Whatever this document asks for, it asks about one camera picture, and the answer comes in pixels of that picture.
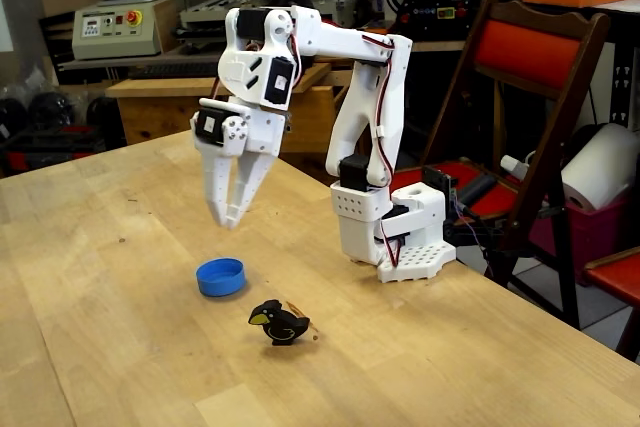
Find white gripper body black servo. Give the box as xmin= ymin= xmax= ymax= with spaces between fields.
xmin=189 ymin=96 xmax=292 ymax=157

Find white fixed gripper finger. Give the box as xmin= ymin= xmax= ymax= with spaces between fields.
xmin=225 ymin=149 xmax=277 ymax=232

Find white moving gripper finger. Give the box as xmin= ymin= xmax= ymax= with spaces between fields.
xmin=192 ymin=115 xmax=250 ymax=228

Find black wooden bird toy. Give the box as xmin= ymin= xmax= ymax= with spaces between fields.
xmin=248 ymin=299 xmax=311 ymax=347

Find blue round shallow box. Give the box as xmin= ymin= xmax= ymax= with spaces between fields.
xmin=195 ymin=257 xmax=247 ymax=298

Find beige control box red button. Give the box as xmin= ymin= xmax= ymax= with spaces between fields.
xmin=71 ymin=0 xmax=177 ymax=61

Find wooden workbench cabinet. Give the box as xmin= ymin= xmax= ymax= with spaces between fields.
xmin=105 ymin=62 xmax=354 ymax=183

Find black keyboard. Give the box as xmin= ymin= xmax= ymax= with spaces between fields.
xmin=128 ymin=59 xmax=224 ymax=81

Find black helmet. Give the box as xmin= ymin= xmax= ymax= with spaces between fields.
xmin=0 ymin=96 xmax=29 ymax=141
xmin=28 ymin=91 xmax=76 ymax=128
xmin=85 ymin=95 xmax=121 ymax=141

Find red and black toolbox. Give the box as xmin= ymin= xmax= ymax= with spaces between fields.
xmin=0 ymin=124 xmax=106 ymax=178

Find black controller board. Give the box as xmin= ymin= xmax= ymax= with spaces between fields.
xmin=422 ymin=164 xmax=459 ymax=198

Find black machine round green table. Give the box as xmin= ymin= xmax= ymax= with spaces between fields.
xmin=373 ymin=0 xmax=481 ymax=43

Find black cylinder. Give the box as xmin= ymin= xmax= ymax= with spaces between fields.
xmin=457 ymin=174 xmax=496 ymax=206

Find white plug adapter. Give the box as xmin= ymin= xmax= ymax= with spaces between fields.
xmin=499 ymin=154 xmax=531 ymax=181

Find wooden folding chair red cushions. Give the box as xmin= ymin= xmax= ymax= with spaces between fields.
xmin=422 ymin=0 xmax=612 ymax=331

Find white paper towel roll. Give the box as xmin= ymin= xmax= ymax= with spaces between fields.
xmin=560 ymin=122 xmax=640 ymax=213

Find pink plastic bin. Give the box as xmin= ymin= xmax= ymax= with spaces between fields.
xmin=529 ymin=196 xmax=632 ymax=288

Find red seat wooden chair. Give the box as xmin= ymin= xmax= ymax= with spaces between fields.
xmin=582 ymin=246 xmax=640 ymax=363

